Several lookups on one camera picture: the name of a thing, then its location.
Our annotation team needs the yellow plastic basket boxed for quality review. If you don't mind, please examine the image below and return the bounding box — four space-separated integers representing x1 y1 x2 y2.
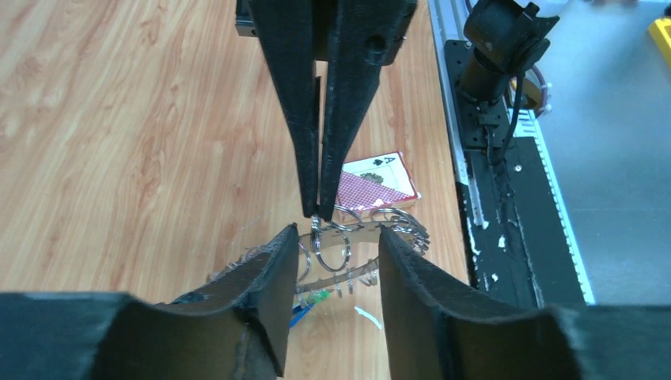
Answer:
647 17 671 67

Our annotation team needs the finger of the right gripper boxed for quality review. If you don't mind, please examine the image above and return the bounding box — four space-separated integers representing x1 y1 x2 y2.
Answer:
318 0 418 221
248 1 319 218

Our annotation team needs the playing card box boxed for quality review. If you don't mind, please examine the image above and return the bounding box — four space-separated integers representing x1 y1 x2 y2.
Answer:
336 150 421 215

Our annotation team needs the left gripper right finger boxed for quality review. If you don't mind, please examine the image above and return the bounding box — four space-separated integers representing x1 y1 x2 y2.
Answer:
379 227 670 379

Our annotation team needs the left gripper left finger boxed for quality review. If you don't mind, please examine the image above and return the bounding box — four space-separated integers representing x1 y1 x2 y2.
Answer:
1 224 298 379

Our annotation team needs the metal disc with keyrings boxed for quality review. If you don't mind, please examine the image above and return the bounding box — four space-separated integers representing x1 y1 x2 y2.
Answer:
207 205 431 310

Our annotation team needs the white slotted cable duct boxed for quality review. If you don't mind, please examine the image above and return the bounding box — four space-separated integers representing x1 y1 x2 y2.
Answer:
516 104 597 306

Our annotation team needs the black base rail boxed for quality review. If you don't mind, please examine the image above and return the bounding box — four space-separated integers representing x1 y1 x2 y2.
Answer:
442 40 594 308

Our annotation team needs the green tag key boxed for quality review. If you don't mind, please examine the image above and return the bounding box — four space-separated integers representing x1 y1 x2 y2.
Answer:
298 290 332 309

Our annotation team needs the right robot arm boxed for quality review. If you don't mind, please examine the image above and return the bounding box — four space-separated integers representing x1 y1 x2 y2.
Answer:
236 1 558 221

